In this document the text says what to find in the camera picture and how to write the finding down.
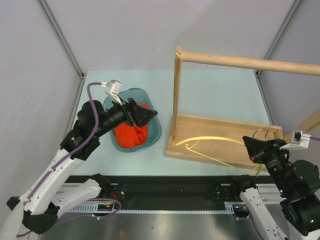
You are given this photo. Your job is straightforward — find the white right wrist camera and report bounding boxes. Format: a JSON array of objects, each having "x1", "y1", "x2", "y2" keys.
[{"x1": 279, "y1": 130, "x2": 311, "y2": 151}]

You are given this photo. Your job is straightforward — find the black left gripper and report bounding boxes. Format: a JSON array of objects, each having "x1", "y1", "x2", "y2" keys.
[{"x1": 93, "y1": 94, "x2": 157, "y2": 138}]

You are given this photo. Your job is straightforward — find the yellow hanger with metal hook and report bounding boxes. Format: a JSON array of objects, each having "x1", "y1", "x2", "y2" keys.
[{"x1": 169, "y1": 127, "x2": 267, "y2": 176}]

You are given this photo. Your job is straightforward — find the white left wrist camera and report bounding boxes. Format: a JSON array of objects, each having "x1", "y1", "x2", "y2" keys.
[{"x1": 99, "y1": 79, "x2": 123, "y2": 106}]

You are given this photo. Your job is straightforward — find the teal plastic tub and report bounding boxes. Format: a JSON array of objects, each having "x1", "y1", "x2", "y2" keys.
[{"x1": 110, "y1": 88, "x2": 162, "y2": 153}]

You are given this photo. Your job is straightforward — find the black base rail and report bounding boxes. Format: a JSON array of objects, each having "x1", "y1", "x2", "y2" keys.
[{"x1": 100, "y1": 176, "x2": 239, "y2": 210}]

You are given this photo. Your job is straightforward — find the orange t shirt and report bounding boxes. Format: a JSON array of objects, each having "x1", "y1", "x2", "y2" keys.
[{"x1": 114, "y1": 99, "x2": 151, "y2": 149}]

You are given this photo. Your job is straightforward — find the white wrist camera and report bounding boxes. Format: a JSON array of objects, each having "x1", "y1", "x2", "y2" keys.
[
  {"x1": 279, "y1": 130, "x2": 311, "y2": 151},
  {"x1": 99, "y1": 79, "x2": 123, "y2": 106}
]

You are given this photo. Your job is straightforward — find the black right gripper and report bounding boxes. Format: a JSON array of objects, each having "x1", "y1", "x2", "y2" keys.
[{"x1": 242, "y1": 134, "x2": 292, "y2": 195}]

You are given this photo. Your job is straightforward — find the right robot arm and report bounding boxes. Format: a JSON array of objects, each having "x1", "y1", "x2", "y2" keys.
[{"x1": 230, "y1": 131, "x2": 320, "y2": 240}]

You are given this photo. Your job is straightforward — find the wooden clothes rack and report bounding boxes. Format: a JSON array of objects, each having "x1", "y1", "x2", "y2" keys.
[{"x1": 166, "y1": 46, "x2": 320, "y2": 159}]

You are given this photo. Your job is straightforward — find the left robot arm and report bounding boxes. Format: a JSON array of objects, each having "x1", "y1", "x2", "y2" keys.
[{"x1": 0, "y1": 98, "x2": 158, "y2": 240}]

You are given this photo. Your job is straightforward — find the white cable duct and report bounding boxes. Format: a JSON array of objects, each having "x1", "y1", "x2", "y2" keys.
[{"x1": 68, "y1": 202, "x2": 248, "y2": 216}]

